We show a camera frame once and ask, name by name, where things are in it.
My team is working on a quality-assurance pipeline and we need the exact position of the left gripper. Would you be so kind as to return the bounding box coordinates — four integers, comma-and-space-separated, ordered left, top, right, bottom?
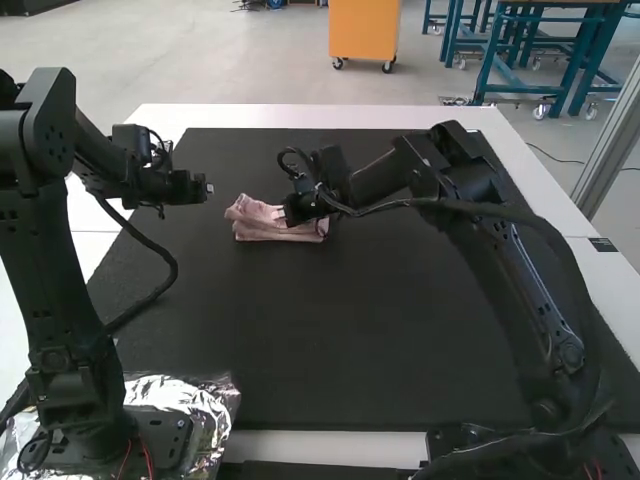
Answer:
132, 168, 209, 207

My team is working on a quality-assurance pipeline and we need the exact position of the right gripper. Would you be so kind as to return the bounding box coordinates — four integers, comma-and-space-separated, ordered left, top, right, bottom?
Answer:
282, 187, 346, 225

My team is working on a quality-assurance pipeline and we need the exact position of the pale towel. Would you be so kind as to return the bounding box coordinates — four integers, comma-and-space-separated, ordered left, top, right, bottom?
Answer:
223, 192, 332, 246

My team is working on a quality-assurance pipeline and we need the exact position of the black mat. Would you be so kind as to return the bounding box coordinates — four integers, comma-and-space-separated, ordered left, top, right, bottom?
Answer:
84, 127, 640, 432

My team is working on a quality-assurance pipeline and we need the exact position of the yellow wheeled cabinet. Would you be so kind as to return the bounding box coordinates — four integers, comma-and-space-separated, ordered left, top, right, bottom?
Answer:
327, 0, 403, 75

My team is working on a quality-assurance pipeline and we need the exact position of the silver foil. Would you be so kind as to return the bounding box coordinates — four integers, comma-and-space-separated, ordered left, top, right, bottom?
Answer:
0, 368, 244, 480

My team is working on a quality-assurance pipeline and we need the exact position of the dark base panel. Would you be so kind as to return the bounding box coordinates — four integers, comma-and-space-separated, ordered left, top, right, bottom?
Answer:
424, 427, 640, 480
219, 459, 429, 480

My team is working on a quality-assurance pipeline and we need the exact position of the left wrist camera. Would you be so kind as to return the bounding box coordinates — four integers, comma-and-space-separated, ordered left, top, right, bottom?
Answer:
110, 123, 154, 169

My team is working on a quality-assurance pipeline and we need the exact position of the blue steel frame cart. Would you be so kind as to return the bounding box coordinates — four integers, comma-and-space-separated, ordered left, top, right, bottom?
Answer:
422, 0, 501, 70
472, 0, 633, 122

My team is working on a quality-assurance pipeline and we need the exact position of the aluminium post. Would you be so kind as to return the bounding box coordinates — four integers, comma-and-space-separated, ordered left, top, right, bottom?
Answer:
569, 63, 640, 222

